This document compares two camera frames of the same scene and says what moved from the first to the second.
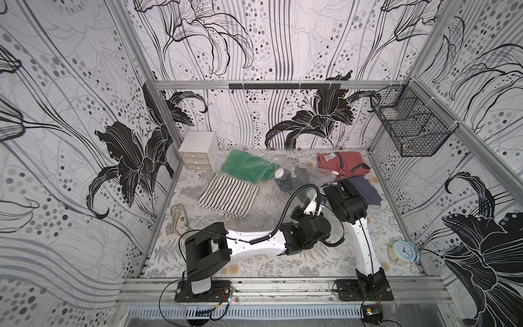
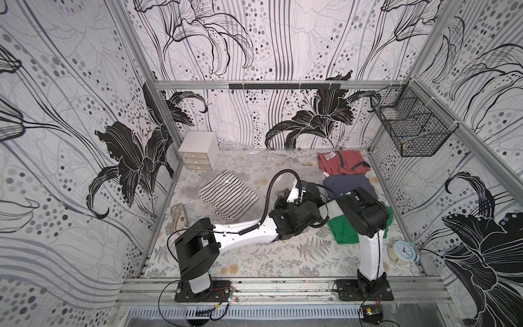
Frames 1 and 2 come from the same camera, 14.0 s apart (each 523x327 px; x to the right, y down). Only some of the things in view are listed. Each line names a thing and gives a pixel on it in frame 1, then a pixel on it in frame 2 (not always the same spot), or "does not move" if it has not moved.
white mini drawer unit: [199, 150] does not move
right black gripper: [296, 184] -> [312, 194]
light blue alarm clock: [401, 251] does not move
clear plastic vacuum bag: [272, 172] -> [233, 195]
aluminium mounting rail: [283, 291] does not move
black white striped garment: [229, 196] does not move
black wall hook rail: [284, 86] does not move
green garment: [243, 167] -> [345, 234]
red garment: [346, 163] does not move
